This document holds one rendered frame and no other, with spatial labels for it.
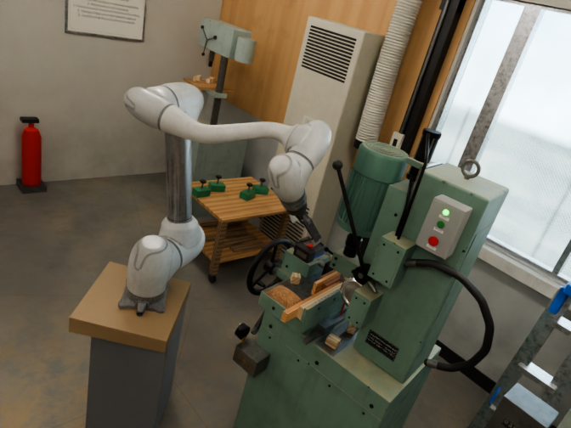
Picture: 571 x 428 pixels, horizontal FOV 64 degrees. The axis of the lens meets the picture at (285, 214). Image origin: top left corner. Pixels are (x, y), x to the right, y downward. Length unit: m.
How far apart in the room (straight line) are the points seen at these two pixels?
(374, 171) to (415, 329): 0.54
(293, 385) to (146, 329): 0.60
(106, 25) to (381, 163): 3.08
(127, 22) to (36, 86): 0.88
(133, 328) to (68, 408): 0.73
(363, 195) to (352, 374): 0.62
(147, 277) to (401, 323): 0.94
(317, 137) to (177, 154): 0.60
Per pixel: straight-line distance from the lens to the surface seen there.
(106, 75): 4.31
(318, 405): 1.86
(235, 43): 3.71
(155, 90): 1.69
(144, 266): 1.81
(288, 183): 1.39
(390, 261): 1.47
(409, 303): 1.59
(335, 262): 1.78
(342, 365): 1.70
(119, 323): 1.88
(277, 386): 1.96
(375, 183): 1.57
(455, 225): 1.38
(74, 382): 2.59
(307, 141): 1.46
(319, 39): 3.31
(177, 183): 1.85
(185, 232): 1.92
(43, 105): 4.21
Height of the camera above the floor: 1.90
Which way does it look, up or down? 25 degrees down
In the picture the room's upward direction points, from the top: 15 degrees clockwise
